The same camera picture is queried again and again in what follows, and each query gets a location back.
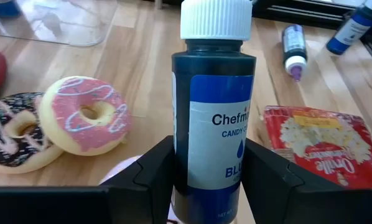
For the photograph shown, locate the red popcorn bag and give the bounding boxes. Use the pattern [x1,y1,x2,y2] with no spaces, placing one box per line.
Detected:
[263,105,372,190]

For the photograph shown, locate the chocolate frosted donut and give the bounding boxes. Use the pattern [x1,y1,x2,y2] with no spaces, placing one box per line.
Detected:
[0,91,64,174]

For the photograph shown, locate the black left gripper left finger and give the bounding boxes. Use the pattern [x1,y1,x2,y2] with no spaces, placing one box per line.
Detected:
[0,136,176,224]

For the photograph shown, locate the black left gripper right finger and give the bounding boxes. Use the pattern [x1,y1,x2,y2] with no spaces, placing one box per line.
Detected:
[241,139,372,224]

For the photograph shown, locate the blue candy color bottle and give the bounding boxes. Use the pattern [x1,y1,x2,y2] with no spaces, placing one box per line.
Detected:
[325,0,372,56]
[170,0,257,224]

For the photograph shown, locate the clear plastic container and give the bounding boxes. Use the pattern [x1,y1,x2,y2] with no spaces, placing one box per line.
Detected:
[0,0,118,47]

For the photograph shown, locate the pale pink frosted donut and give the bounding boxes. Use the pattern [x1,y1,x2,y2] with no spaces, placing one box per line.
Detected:
[98,154,143,187]

